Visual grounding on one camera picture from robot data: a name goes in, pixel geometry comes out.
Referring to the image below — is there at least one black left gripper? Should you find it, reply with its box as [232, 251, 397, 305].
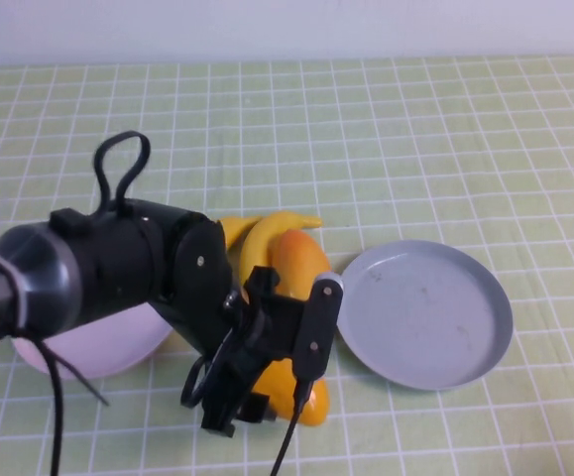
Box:
[200, 266, 312, 438]

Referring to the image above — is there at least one yellow mango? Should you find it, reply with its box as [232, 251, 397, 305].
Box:
[255, 359, 330, 427]

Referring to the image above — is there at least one orange tinted mango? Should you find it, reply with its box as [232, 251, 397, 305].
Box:
[270, 228, 333, 301]

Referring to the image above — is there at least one yellow banana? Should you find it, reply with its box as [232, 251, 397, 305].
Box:
[239, 210, 323, 285]
[216, 215, 264, 294]

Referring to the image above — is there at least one pink round plate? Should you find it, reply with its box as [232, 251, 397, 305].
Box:
[11, 299, 174, 382]

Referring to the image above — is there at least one grey round plate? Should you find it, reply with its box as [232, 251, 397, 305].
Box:
[338, 240, 515, 393]

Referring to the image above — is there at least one green checked tablecloth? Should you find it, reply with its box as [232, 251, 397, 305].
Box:
[0, 55, 574, 476]

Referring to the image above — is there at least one black camera cable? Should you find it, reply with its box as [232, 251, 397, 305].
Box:
[268, 374, 313, 476]

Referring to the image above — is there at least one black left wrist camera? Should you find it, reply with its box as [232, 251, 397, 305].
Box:
[293, 271, 345, 384]

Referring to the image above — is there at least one black cable tie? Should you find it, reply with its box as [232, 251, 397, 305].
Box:
[33, 336, 112, 408]

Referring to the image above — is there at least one white cable tie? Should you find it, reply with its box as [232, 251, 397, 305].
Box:
[0, 251, 31, 343]

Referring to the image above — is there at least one black cable loop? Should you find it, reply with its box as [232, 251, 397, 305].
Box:
[92, 131, 152, 212]

